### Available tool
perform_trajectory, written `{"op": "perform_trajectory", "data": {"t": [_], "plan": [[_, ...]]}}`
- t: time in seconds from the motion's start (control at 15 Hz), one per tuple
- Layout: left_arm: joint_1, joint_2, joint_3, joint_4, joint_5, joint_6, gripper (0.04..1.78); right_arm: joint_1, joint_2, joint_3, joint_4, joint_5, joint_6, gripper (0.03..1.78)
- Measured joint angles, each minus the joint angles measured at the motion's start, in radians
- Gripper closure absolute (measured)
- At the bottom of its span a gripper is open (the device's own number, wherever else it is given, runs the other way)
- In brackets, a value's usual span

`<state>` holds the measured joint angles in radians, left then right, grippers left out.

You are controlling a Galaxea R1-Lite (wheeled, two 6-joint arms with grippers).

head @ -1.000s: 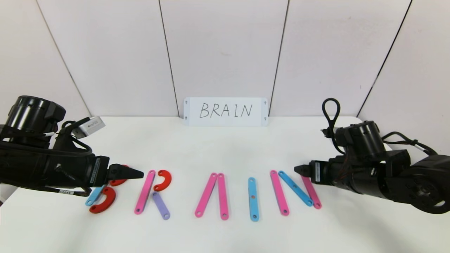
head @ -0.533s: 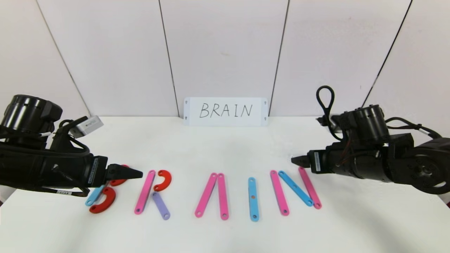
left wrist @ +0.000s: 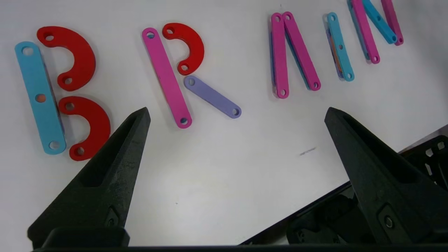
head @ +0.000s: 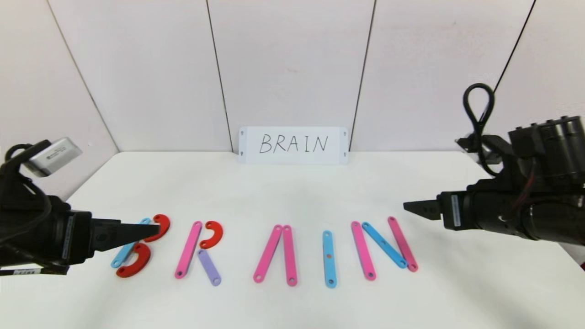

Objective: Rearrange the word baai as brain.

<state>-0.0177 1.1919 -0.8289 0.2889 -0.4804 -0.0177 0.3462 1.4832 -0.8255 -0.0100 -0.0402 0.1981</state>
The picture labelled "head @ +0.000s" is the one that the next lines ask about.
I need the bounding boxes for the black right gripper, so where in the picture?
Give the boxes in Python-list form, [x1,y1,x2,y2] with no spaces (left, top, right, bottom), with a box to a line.
[403,190,501,232]

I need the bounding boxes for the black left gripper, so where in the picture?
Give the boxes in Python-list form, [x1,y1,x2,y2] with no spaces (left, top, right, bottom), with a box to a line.
[34,195,161,266]

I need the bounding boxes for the thin dark pink bar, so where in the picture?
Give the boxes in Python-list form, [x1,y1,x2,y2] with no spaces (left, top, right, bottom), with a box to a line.
[388,217,419,273]

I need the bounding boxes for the short blue bar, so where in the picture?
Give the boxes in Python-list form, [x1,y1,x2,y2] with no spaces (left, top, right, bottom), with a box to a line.
[362,222,408,269]

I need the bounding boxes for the long pink bar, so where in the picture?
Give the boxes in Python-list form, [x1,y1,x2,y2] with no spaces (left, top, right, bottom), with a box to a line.
[351,221,377,281]
[174,221,202,280]
[253,224,283,283]
[282,225,298,287]

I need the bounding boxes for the short purple bar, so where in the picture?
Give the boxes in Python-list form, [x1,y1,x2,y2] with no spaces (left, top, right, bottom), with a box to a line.
[197,249,222,287]

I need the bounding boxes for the small red C piece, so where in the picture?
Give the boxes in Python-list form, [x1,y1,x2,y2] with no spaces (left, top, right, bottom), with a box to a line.
[200,221,223,250]

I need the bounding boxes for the white BRAIN sign card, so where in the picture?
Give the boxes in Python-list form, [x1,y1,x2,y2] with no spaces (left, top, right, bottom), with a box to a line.
[239,127,349,165]

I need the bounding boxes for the long blue bar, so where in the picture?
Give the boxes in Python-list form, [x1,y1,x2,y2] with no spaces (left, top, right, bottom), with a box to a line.
[111,218,151,269]

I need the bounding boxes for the large red C piece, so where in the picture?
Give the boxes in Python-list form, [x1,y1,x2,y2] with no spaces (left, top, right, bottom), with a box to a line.
[116,243,152,278]

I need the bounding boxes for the medium red C piece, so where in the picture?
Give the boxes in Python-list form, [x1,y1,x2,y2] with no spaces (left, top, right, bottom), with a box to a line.
[144,214,171,243]

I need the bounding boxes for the blue bar with orange underside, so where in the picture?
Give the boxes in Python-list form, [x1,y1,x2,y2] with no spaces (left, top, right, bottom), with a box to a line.
[322,230,338,289]

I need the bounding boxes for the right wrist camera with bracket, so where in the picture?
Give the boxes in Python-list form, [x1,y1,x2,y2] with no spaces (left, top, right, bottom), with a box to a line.
[456,135,517,183]

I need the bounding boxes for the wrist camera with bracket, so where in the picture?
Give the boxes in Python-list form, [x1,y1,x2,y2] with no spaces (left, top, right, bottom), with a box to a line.
[456,135,517,183]
[0,137,84,183]

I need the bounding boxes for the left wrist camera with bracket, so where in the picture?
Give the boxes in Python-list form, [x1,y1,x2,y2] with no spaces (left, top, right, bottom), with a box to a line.
[0,137,84,183]

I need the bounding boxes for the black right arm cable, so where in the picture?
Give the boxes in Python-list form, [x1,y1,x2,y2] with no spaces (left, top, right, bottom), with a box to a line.
[463,83,496,176]

